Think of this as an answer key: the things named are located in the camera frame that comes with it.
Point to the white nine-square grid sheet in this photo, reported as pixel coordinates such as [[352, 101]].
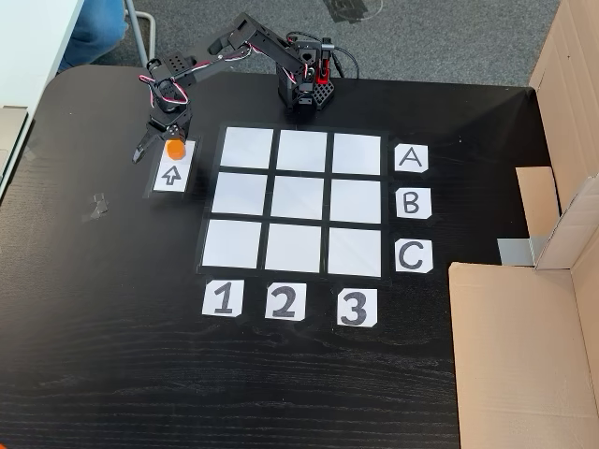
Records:
[[243, 196]]

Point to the white arrow paper sheet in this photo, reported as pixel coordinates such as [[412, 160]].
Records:
[[161, 184]]

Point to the clear tape piece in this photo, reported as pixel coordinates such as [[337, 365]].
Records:
[[96, 208]]

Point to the person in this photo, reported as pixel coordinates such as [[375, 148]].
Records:
[[89, 33]]

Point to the white table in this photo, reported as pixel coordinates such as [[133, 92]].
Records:
[[28, 47]]

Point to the paper label number 1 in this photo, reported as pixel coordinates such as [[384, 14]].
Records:
[[208, 308]]

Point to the paper label number 2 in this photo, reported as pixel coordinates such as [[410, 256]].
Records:
[[271, 313]]

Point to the paper label number 3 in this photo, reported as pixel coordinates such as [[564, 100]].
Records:
[[344, 295]]

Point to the paper label letter A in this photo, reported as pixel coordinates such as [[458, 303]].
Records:
[[421, 152]]

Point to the paper label letter B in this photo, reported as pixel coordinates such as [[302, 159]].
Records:
[[425, 210]]

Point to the paper label letter C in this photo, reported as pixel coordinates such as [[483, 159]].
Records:
[[427, 248]]

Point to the brown cardboard screen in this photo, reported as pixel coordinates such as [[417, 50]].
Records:
[[571, 93], [515, 351]]

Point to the grey metal tube frame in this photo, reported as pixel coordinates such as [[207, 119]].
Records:
[[140, 33]]

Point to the grey duct tape strip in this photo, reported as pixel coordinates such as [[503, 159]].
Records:
[[515, 251]]

